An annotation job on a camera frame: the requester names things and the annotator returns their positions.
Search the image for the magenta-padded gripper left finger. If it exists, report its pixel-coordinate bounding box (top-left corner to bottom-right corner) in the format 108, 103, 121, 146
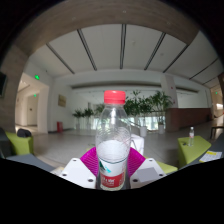
58, 146, 100, 190

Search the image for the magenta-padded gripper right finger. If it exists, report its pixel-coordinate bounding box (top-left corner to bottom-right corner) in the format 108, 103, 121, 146
126, 147, 167, 190

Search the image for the clear red-capped water bottle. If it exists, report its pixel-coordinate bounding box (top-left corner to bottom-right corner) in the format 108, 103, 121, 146
95, 89, 132, 192

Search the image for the small clear water bottle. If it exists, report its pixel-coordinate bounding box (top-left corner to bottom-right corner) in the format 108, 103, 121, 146
188, 126, 195, 147

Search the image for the long lime green bench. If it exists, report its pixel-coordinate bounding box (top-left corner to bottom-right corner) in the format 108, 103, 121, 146
156, 160, 179, 175

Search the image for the lime green cube seat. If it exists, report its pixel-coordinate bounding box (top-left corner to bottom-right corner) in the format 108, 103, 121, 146
177, 135, 212, 169

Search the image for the lime green chair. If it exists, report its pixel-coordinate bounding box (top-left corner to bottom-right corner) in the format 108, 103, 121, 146
4, 131, 34, 156

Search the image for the row of potted plants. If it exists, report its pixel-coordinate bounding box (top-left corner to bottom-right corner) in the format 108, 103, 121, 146
72, 89, 174, 136

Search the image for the black backpack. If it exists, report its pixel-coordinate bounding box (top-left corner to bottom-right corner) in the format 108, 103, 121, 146
16, 128, 33, 138

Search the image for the brown wooden counter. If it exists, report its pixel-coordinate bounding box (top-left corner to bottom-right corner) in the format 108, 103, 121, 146
165, 107, 213, 133

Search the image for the dark grey chair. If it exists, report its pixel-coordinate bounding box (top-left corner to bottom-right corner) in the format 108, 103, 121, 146
0, 128, 14, 159

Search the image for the framed wall picture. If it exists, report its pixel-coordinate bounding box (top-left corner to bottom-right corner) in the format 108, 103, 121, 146
57, 94, 67, 108

